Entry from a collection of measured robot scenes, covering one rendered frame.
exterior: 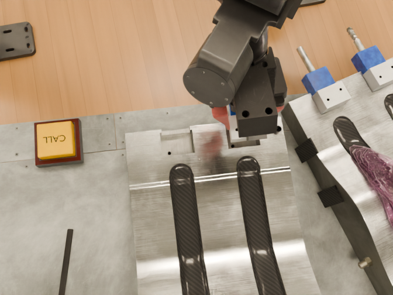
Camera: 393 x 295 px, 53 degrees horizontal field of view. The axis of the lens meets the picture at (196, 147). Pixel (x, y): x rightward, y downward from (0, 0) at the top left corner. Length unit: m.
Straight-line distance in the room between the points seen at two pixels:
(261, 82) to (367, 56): 0.37
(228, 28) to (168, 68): 0.39
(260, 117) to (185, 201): 0.25
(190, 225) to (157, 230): 0.05
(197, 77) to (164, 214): 0.28
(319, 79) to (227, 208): 0.29
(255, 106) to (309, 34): 0.45
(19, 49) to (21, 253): 0.38
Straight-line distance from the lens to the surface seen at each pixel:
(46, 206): 0.74
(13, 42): 0.86
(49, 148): 0.72
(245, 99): 0.44
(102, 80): 0.79
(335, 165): 0.71
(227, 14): 0.42
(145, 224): 0.62
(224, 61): 0.38
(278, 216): 0.64
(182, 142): 0.67
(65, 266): 0.72
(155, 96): 0.76
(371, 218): 0.68
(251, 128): 0.44
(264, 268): 0.63
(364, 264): 0.73
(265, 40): 0.47
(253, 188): 0.64
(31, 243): 0.75
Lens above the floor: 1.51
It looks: 75 degrees down
